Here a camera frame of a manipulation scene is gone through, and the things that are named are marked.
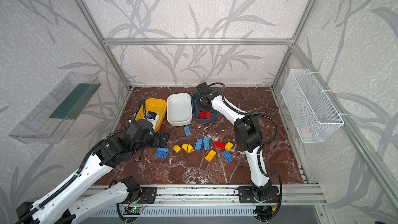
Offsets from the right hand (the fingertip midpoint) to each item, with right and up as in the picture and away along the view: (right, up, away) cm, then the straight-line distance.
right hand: (200, 102), depth 97 cm
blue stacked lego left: (-21, -28, -10) cm, 37 cm away
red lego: (+1, -8, +5) cm, 10 cm away
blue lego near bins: (-8, -18, 0) cm, 20 cm away
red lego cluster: (+12, -25, -8) cm, 29 cm away
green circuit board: (-30, -50, -26) cm, 63 cm away
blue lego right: (+16, -30, -12) cm, 36 cm away
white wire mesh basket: (+48, -6, -36) cm, 60 cm away
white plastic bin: (-15, -5, +9) cm, 18 cm away
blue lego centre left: (0, -24, -8) cm, 25 cm away
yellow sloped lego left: (-13, -26, -9) cm, 31 cm away
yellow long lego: (+7, -30, -10) cm, 32 cm away
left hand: (-15, -12, -25) cm, 32 cm away
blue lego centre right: (+4, -24, -7) cm, 25 cm away
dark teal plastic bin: (+9, -8, +6) cm, 14 cm away
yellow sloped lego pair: (-6, -26, -10) cm, 28 cm away
